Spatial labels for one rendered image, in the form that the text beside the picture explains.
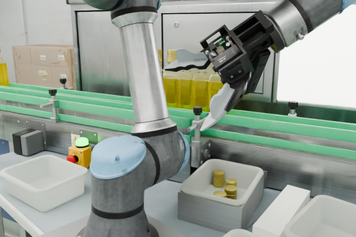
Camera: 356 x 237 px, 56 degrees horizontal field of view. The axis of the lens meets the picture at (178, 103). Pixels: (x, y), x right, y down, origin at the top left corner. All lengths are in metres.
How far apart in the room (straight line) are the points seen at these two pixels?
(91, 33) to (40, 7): 4.78
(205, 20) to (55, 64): 3.99
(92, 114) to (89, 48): 0.45
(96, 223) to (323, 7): 0.60
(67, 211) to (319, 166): 0.71
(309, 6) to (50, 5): 5.75
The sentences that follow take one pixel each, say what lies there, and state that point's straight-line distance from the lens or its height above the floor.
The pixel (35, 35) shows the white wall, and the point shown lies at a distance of 6.48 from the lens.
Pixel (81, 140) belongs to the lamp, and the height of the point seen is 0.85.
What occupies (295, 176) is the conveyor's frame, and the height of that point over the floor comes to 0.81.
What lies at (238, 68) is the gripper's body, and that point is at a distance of 0.57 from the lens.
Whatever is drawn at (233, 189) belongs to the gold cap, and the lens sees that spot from 0.93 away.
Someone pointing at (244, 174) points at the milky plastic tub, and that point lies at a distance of 1.03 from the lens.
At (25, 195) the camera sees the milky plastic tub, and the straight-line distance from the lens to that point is 1.05.
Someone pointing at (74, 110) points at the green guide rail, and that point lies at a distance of 1.30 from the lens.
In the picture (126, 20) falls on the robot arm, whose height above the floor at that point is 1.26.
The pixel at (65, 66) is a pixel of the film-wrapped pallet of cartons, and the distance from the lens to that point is 4.93.
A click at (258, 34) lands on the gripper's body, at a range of 0.58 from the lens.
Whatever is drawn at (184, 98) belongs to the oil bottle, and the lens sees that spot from 1.14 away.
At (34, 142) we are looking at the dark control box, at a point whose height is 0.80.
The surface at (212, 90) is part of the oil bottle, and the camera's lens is 1.09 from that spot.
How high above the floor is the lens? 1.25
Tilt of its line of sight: 13 degrees down
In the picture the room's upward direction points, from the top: straight up
